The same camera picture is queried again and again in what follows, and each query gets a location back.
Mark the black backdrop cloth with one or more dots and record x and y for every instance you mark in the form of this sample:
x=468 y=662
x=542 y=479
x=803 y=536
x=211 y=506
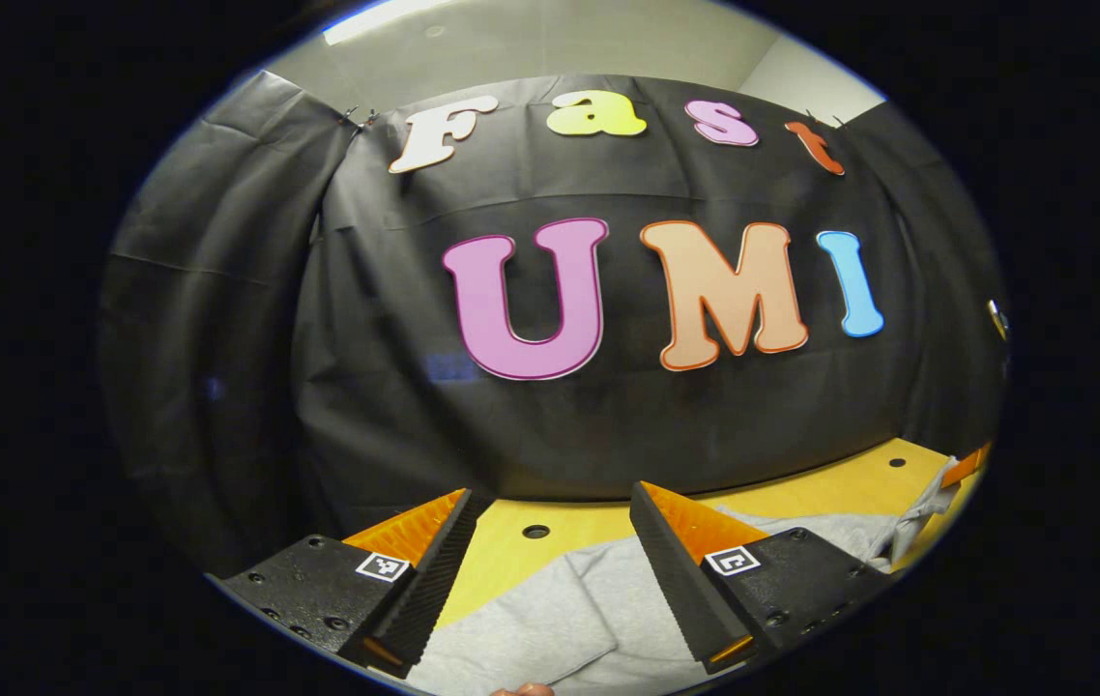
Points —
x=560 y=425

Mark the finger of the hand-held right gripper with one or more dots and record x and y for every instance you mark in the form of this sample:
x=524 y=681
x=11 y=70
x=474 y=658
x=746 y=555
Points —
x=966 y=466

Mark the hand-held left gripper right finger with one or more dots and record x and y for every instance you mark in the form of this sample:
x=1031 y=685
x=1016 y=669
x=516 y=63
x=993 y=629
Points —
x=680 y=580

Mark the grey sweatshirt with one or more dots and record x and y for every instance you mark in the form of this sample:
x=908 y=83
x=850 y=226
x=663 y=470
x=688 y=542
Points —
x=550 y=619

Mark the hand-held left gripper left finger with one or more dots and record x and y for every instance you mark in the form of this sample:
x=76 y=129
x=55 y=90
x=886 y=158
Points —
x=434 y=580

